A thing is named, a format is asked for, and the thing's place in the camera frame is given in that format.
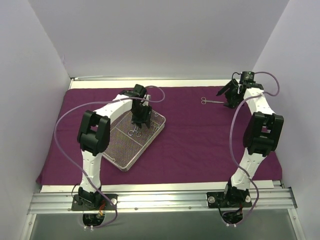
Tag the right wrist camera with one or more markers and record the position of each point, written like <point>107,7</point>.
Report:
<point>247,77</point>

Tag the steel forceps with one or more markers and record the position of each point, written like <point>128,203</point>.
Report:
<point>135,132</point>

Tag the steel surgical scissors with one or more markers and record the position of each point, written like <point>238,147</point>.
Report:
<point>204,101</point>

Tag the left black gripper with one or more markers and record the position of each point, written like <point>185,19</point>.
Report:
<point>141,118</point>

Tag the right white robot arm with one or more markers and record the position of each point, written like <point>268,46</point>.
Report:
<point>261,135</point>

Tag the front aluminium rail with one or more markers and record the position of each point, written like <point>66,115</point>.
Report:
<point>151,202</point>

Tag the purple cloth wrap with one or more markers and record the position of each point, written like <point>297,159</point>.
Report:
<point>193,147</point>

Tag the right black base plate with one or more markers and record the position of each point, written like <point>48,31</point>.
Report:
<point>229,200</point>

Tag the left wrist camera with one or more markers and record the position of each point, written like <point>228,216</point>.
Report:
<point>140,91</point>

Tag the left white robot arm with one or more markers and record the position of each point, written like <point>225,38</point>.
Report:
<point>94,135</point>

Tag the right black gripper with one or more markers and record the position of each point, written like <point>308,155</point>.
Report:
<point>231,90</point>

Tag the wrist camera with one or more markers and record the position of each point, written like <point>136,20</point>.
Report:
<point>140,91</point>
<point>247,77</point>

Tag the metal mesh tray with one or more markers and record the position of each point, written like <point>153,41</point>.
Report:
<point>124,150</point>

